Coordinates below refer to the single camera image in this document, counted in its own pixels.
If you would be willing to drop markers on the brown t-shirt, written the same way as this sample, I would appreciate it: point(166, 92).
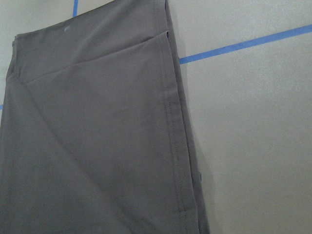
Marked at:
point(95, 136)

